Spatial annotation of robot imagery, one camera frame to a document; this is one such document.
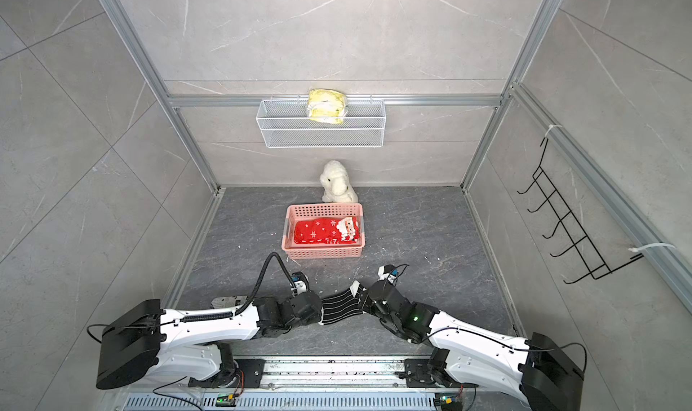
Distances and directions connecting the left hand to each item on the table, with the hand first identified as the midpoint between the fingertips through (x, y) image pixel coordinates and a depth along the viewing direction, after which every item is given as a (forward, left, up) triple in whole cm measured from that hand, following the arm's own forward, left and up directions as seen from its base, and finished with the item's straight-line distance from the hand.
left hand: (325, 305), depth 82 cm
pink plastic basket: (+19, +3, +2) cm, 19 cm away
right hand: (+1, -10, +4) cm, 11 cm away
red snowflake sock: (+28, 0, 0) cm, 28 cm away
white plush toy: (+38, -4, +14) cm, 41 cm away
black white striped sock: (+1, -5, -1) cm, 6 cm away
